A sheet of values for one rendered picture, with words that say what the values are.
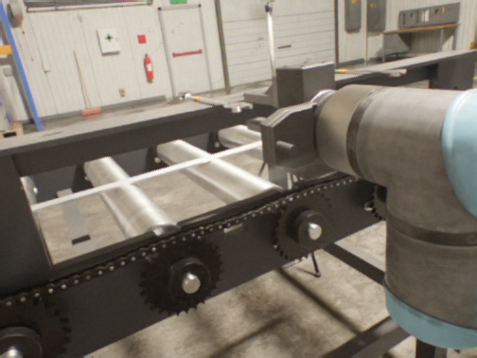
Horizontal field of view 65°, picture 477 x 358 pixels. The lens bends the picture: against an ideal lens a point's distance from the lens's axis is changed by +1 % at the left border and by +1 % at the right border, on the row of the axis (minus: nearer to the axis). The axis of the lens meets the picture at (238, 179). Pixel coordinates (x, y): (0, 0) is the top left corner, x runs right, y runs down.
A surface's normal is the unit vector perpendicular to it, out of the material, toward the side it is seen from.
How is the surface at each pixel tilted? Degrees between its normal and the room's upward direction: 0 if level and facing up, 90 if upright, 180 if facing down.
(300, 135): 90
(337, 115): 57
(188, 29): 90
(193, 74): 90
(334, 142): 88
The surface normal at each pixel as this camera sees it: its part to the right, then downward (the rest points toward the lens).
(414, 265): -0.78, 0.30
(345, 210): 0.49, 0.25
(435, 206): -0.52, 0.36
